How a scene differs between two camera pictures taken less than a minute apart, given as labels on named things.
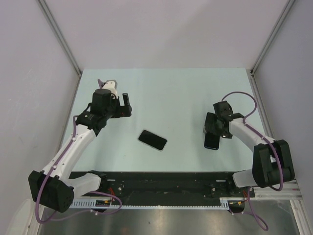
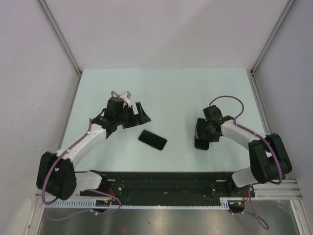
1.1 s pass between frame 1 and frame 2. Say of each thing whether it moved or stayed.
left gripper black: moved
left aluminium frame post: stayed
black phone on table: stayed
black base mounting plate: stayed
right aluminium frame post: stayed
